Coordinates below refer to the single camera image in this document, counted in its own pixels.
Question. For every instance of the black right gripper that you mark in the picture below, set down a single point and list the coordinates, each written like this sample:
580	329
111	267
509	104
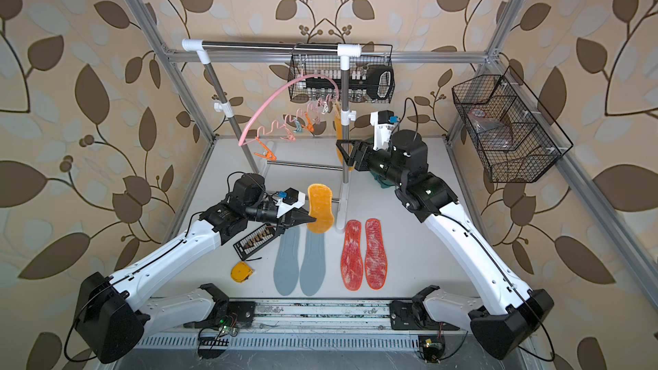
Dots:
362	148

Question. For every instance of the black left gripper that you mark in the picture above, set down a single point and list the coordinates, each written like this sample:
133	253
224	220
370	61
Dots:
305	217

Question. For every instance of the orange yellow insole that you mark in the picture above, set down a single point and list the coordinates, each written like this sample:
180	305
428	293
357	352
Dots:
338	128
320	208

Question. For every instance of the light blue insole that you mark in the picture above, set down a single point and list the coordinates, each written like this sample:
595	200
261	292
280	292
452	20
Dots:
286	268
313	268

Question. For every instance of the red insole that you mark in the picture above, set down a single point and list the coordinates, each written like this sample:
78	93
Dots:
375	262
351	263

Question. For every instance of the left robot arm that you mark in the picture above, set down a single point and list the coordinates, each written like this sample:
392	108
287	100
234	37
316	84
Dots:
114	313

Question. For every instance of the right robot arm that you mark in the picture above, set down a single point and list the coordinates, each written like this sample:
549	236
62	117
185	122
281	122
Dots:
505	311

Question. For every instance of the green plastic tool case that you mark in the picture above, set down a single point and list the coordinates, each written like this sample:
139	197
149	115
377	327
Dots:
382	181

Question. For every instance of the orange clothes peg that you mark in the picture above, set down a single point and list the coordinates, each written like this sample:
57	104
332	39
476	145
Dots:
267	153

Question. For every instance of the black socket bit set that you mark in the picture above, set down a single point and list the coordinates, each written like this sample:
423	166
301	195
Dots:
367	84

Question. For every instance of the yellow tape measure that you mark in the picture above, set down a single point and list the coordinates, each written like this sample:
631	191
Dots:
241	272

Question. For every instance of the plastic bag in basket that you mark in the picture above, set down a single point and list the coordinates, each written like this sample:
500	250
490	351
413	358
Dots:
491	134

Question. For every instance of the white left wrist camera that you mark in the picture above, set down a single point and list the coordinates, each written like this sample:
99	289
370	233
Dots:
288	200

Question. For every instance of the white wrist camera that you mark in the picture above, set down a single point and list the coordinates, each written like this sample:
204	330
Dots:
384	123
288	200

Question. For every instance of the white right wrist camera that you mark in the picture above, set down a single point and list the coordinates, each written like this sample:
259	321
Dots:
384	123

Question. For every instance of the black wire basket back wall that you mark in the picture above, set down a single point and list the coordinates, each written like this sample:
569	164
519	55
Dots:
310	60

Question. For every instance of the black wire basket wall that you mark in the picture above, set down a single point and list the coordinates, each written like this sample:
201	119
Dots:
515	136
310	60

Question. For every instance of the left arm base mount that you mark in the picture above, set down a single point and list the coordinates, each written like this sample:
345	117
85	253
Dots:
226	319

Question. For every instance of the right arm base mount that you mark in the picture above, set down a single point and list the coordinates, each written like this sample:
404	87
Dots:
412	315

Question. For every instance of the black wire basket right wall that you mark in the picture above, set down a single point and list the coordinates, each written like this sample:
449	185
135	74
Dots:
515	136

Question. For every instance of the small electronics board with wires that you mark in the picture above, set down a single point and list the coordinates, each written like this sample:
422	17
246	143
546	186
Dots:
431	348

